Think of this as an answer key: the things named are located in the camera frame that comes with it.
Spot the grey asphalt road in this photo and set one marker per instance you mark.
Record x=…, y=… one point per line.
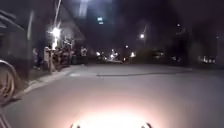
x=133, y=90

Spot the group of people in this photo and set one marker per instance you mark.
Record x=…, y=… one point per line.
x=56, y=56

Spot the robot's own part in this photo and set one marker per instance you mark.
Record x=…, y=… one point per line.
x=75, y=126
x=146, y=126

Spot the pale pavement strip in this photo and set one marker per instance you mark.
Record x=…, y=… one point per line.
x=43, y=81

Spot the street lamp pole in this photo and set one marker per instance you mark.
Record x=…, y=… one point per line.
x=56, y=20

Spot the yellow construction vehicle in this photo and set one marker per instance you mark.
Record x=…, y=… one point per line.
x=5, y=81

